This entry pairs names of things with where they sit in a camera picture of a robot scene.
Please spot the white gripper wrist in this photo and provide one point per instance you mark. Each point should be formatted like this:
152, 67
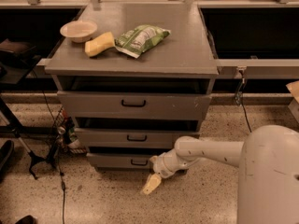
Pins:
163, 165

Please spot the grey bottom drawer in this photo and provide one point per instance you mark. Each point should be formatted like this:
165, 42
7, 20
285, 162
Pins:
119, 161

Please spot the grey drawer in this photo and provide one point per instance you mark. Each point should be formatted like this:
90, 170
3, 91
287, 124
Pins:
119, 161
122, 105
129, 138

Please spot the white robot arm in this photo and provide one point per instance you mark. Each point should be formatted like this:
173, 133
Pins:
268, 171

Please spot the grey drawer cabinet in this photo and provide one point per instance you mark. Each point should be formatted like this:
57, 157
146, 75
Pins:
181, 64

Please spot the grey middle drawer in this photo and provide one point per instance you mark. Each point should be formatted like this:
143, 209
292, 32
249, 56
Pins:
129, 138

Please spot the grey top drawer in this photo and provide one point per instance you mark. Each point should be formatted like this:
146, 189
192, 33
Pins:
122, 105

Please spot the black tripod stand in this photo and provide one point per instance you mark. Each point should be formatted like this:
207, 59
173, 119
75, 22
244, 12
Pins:
14, 128

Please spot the green chip bag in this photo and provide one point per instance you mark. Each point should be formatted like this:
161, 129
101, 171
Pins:
141, 39

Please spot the yellow sponge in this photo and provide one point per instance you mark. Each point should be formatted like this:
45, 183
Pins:
99, 44

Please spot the black shoe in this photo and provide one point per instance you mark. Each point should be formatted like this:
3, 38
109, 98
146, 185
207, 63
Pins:
5, 152

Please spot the white bowl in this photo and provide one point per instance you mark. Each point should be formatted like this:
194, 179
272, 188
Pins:
79, 31

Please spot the cardboard box right edge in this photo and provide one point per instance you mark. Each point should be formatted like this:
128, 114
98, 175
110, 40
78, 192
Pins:
293, 88

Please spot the dark object on left shelf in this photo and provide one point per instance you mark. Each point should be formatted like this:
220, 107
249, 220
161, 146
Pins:
20, 54

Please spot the wire basket with bottles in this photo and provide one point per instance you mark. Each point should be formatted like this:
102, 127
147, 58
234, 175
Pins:
66, 136

